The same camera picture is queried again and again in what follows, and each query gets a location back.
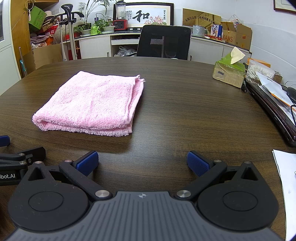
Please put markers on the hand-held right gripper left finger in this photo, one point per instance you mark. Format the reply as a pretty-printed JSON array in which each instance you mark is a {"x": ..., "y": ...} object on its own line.
[{"x": 89, "y": 163}]

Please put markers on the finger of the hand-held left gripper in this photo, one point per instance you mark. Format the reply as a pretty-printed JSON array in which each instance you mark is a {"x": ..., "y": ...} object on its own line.
[
  {"x": 34, "y": 153},
  {"x": 3, "y": 140}
]

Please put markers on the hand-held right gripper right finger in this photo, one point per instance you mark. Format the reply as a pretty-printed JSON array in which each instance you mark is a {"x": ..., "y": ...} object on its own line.
[{"x": 196, "y": 163}]

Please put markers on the pink towel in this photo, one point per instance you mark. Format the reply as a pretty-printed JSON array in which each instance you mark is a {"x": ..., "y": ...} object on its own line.
[{"x": 92, "y": 102}]

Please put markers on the white metal cabinet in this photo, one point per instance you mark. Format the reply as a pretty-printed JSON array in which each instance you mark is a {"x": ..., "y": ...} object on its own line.
[{"x": 7, "y": 58}]

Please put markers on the black laptop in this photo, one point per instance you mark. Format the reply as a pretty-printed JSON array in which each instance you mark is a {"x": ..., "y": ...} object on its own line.
[{"x": 272, "y": 109}]

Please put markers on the stack of white paper sheets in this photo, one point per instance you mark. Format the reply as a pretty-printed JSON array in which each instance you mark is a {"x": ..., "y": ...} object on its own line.
[{"x": 288, "y": 185}]

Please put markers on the green tissue box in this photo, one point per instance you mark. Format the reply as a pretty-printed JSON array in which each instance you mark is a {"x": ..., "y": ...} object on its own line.
[{"x": 227, "y": 74}]

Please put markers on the large brown cardboard box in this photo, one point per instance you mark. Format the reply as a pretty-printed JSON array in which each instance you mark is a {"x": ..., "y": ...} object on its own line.
[{"x": 46, "y": 55}]

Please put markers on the stack of printed documents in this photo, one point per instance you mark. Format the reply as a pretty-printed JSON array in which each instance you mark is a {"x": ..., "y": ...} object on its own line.
[{"x": 286, "y": 104}]

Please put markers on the pile of boxes and bags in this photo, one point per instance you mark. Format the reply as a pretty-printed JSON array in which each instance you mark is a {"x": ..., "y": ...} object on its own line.
[{"x": 44, "y": 37}]

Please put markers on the clear plastic bag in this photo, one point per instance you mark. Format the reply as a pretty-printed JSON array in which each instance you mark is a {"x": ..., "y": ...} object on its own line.
[{"x": 124, "y": 52}]

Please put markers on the white counter cabinet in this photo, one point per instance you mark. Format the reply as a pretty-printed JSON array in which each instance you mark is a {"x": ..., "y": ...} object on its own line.
[{"x": 97, "y": 46}]

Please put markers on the black computer mouse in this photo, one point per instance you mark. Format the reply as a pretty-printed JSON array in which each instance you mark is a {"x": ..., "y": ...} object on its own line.
[{"x": 291, "y": 95}]

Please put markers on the orange box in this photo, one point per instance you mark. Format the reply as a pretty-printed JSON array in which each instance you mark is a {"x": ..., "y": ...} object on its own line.
[{"x": 261, "y": 62}]

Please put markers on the green cardboard box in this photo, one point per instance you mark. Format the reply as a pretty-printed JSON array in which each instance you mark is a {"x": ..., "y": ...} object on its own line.
[{"x": 38, "y": 16}]

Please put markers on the potted plant in bowl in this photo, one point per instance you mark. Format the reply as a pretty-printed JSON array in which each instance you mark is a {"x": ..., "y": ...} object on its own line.
[
  {"x": 83, "y": 31},
  {"x": 107, "y": 27}
]

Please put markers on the black mesh office chair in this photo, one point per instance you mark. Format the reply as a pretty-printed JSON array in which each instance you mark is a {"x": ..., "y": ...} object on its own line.
[{"x": 148, "y": 41}]

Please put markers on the green plastic bag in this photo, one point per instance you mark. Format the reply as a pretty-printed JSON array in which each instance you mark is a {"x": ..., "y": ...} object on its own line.
[{"x": 95, "y": 30}]

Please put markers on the wrapped plastic bundle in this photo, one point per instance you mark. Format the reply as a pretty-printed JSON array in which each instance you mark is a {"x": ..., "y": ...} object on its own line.
[{"x": 198, "y": 30}]

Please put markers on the blue printed box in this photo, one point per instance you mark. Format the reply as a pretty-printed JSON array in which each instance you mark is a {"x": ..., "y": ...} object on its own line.
[{"x": 216, "y": 30}]

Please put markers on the open cardboard box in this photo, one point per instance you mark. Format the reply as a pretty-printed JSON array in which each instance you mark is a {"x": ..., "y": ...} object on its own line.
[{"x": 242, "y": 37}]

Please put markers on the blender with red base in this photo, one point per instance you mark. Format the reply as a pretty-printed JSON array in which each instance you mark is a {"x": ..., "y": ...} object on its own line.
[{"x": 120, "y": 24}]

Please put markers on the gold plaque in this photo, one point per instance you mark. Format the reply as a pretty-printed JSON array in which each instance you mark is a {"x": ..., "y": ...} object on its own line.
[{"x": 196, "y": 17}]

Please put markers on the white plastic bag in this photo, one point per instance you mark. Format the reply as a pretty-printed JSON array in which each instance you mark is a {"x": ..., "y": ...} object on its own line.
[{"x": 233, "y": 19}]

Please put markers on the framed calligraphy picture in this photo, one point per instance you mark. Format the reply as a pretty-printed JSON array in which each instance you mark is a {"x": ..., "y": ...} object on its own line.
[{"x": 150, "y": 14}]

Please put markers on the tall palm plant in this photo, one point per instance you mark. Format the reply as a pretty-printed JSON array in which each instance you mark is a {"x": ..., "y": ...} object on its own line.
[{"x": 97, "y": 7}]

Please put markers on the dark framed certificate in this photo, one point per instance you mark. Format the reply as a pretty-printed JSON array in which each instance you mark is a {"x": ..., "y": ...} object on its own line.
[{"x": 285, "y": 4}]

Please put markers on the wooden wall shelf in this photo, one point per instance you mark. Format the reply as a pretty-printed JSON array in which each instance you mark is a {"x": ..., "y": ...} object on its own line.
[{"x": 23, "y": 30}]

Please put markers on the black and chrome chair frame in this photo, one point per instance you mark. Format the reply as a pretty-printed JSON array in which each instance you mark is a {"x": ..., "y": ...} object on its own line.
[{"x": 68, "y": 10}]

